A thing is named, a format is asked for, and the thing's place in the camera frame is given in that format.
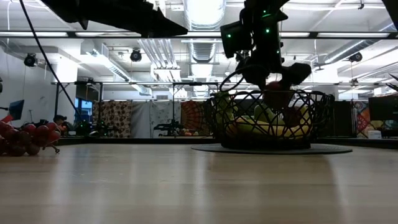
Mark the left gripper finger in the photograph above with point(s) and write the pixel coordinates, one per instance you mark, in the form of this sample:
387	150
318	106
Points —
161	26

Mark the lit blue screen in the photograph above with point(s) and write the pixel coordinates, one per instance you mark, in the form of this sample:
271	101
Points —
84	107

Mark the green grape bunch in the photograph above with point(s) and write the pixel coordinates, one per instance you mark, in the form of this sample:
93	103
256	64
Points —
224	105

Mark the black background robot arm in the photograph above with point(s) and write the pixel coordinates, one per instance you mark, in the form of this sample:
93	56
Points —
168	127

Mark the colourful patterned tapestry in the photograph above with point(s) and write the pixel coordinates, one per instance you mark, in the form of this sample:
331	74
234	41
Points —
360	119

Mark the person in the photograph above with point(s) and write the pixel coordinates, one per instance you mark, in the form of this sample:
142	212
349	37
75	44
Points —
59	119

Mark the red grape bunch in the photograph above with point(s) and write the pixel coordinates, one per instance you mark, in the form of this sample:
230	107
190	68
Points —
28	137

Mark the black background panel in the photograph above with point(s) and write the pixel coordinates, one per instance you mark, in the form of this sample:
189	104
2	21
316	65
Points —
343	119

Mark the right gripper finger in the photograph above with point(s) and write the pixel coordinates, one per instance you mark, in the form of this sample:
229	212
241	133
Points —
256	76
297	74

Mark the yellow banana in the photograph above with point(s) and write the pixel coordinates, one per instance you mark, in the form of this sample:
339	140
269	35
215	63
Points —
264	128

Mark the grey curtain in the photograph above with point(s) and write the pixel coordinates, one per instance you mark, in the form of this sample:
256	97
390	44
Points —
155	113

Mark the blue tilted monitor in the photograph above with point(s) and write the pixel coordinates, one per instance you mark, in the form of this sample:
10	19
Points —
16	109

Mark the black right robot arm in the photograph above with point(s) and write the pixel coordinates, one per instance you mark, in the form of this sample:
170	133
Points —
264	5

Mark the brown patterned curtain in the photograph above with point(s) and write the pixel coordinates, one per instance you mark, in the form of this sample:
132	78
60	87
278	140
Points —
115	118

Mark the red background object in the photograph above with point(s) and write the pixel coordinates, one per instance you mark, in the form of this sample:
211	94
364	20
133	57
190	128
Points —
6	119

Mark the black ceiling spotlight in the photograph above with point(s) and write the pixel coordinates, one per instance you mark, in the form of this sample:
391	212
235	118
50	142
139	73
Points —
136	55
30	59
355	57

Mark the small white box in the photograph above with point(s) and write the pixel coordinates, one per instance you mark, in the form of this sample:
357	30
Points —
374	134

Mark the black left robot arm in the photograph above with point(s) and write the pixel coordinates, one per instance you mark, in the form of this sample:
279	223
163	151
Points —
62	7

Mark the silver ventilation duct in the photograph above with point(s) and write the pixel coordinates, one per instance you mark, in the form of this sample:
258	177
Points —
203	49

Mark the black background cabinet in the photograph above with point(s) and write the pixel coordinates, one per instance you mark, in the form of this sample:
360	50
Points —
384	107

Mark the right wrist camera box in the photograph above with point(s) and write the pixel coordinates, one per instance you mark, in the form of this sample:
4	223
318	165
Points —
234	39

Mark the black background station frame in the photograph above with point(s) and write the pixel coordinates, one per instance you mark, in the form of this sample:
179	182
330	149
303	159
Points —
57	99

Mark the red pomegranate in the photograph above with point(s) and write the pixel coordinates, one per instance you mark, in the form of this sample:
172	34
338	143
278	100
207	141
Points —
278	96

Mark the round grey mat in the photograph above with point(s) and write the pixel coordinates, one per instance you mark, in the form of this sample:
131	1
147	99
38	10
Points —
326	150

